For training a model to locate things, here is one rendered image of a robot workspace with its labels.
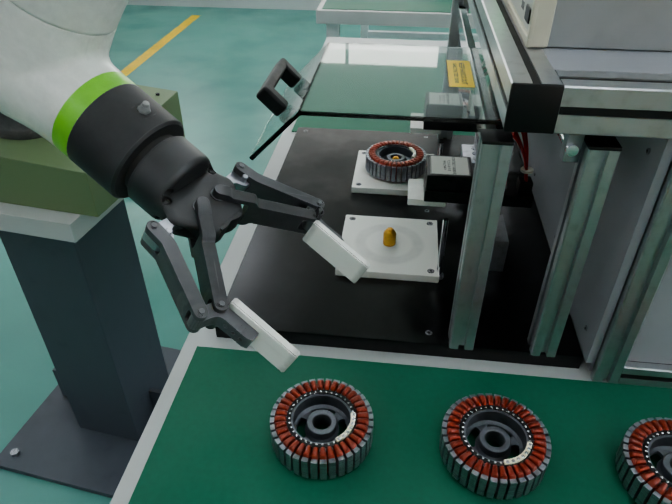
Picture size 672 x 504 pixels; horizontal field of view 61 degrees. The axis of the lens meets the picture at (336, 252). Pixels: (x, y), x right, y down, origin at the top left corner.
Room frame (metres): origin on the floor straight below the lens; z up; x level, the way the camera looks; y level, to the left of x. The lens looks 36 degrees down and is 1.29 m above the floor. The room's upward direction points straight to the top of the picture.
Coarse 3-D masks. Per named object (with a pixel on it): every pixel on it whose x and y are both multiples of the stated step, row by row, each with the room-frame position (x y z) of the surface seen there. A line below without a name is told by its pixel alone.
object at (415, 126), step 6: (414, 126) 0.94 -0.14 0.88; (420, 126) 0.94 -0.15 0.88; (426, 126) 0.92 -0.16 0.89; (432, 126) 0.92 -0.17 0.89; (438, 126) 0.92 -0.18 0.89; (444, 126) 0.92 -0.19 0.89; (450, 126) 0.92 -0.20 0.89; (456, 126) 0.92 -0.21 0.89; (462, 126) 0.92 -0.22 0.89; (468, 126) 0.92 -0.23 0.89; (474, 126) 0.91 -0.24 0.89; (498, 126) 0.91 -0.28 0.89; (414, 132) 0.93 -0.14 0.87; (420, 132) 0.93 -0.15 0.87; (426, 132) 0.93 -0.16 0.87; (432, 132) 0.93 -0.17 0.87; (438, 132) 0.93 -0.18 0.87; (474, 138) 0.97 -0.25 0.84; (474, 144) 0.97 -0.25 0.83; (474, 150) 0.95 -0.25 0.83
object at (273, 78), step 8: (280, 64) 0.71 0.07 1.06; (288, 64) 0.73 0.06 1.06; (272, 72) 0.68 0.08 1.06; (280, 72) 0.69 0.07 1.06; (288, 72) 0.72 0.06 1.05; (296, 72) 0.73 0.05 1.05; (272, 80) 0.65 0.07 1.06; (288, 80) 0.72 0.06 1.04; (296, 80) 0.72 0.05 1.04; (264, 88) 0.63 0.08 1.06; (272, 88) 0.64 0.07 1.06; (256, 96) 0.63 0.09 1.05; (264, 96) 0.63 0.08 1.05; (272, 96) 0.63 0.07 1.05; (280, 96) 0.64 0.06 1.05; (264, 104) 0.63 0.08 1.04; (272, 104) 0.63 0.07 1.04; (280, 104) 0.63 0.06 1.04; (272, 112) 0.63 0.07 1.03; (280, 112) 0.63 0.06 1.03
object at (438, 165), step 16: (432, 160) 0.73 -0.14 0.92; (448, 160) 0.73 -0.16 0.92; (464, 160) 0.73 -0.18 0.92; (432, 176) 0.69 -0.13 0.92; (448, 176) 0.68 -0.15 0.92; (464, 176) 0.68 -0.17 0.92; (512, 176) 0.73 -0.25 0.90; (416, 192) 0.71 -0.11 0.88; (432, 192) 0.68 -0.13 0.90; (448, 192) 0.68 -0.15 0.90; (464, 192) 0.68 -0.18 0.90; (512, 192) 0.68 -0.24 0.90
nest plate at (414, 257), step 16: (352, 224) 0.78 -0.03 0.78; (368, 224) 0.78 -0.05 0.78; (384, 224) 0.78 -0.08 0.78; (400, 224) 0.78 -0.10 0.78; (416, 224) 0.78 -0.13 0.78; (432, 224) 0.78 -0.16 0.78; (352, 240) 0.73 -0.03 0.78; (368, 240) 0.73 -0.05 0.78; (400, 240) 0.73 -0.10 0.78; (416, 240) 0.73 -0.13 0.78; (432, 240) 0.73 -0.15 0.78; (368, 256) 0.69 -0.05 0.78; (384, 256) 0.69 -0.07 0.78; (400, 256) 0.69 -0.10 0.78; (416, 256) 0.69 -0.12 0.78; (432, 256) 0.69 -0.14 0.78; (336, 272) 0.66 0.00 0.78; (368, 272) 0.65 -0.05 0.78; (384, 272) 0.65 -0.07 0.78; (400, 272) 0.65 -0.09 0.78; (416, 272) 0.65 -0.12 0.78; (432, 272) 0.65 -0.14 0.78
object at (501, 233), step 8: (504, 224) 0.71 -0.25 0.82; (496, 232) 0.69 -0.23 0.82; (504, 232) 0.69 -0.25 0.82; (496, 240) 0.67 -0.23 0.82; (504, 240) 0.67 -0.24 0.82; (496, 248) 0.67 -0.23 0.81; (504, 248) 0.67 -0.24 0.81; (496, 256) 0.67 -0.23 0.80; (504, 256) 0.67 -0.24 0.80; (496, 264) 0.67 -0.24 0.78
